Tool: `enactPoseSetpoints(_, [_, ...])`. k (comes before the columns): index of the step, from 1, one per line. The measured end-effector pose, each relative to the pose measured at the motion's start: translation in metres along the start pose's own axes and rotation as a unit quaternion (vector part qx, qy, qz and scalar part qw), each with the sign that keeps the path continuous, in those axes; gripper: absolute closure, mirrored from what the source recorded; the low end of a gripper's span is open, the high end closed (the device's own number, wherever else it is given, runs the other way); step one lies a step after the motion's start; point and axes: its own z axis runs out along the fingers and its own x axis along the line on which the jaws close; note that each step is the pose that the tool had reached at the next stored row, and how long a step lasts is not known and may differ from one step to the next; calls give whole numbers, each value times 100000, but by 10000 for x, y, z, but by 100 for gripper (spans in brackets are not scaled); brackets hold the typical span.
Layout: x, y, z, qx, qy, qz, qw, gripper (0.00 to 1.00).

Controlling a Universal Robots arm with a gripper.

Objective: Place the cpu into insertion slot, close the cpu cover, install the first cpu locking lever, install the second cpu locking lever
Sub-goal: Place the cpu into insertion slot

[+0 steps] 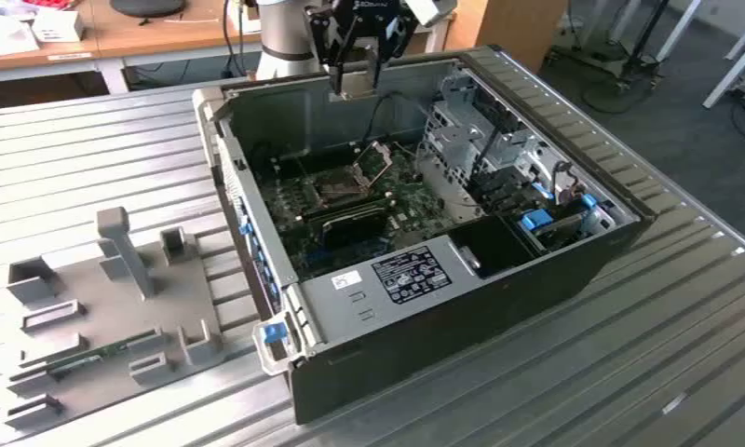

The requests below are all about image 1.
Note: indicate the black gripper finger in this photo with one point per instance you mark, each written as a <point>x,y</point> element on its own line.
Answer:
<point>397,39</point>
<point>331,46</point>

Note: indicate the silver CPU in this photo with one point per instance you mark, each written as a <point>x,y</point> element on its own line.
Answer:
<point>357,95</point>

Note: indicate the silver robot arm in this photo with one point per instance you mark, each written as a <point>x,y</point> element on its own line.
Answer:
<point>285,37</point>

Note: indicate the CPU socket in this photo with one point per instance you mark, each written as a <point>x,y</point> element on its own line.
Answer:
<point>338,191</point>

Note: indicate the wooden cabinet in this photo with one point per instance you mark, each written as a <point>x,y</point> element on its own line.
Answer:
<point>514,28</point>

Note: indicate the metal drive cage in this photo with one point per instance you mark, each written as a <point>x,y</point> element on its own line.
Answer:
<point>453,139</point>

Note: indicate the wooden desk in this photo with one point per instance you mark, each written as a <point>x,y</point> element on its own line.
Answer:
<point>179,35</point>
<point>11,63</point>

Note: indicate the dark round desk object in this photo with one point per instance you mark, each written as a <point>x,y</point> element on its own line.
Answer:
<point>149,7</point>

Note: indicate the green RAM stick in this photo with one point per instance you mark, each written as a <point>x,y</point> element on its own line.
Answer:
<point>348,210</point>
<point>93,356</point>

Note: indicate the green motherboard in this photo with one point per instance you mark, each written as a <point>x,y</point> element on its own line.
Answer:
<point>409,209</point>

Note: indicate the black wheeled stand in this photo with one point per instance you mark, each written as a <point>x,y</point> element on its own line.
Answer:
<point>642,46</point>

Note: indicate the black graphics card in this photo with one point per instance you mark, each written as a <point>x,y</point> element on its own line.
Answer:
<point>353,230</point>

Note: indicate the blue plastic clip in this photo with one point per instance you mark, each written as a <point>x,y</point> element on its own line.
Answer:
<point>245,229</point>

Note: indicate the white cardboard box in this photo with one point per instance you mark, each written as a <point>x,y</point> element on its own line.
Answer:
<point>58,25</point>

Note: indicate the blue disk carrier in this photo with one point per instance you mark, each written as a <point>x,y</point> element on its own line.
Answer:
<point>537,220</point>

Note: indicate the blue plastic tab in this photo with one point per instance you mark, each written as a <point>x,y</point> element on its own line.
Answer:
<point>588,201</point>

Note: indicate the small white sticker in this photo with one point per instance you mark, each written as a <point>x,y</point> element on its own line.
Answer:
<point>346,280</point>

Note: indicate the black rating label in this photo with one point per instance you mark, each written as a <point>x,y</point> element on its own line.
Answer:
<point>412,274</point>

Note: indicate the white plastic bag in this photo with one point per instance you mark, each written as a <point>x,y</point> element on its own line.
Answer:
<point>2,37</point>

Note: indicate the white table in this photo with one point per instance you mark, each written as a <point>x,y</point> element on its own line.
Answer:
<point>733,74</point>

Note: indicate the silver power supply unit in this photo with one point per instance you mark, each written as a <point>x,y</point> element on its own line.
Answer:
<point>348,316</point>

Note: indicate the blue plastic latch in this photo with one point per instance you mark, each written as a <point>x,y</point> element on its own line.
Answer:
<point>273,333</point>

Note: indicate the grey parts rack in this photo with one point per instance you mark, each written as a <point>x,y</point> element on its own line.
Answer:
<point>117,316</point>

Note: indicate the black PC case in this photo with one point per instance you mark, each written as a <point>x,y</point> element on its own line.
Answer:
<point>446,354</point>

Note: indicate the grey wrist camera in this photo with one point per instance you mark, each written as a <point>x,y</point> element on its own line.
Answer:
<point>422,11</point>

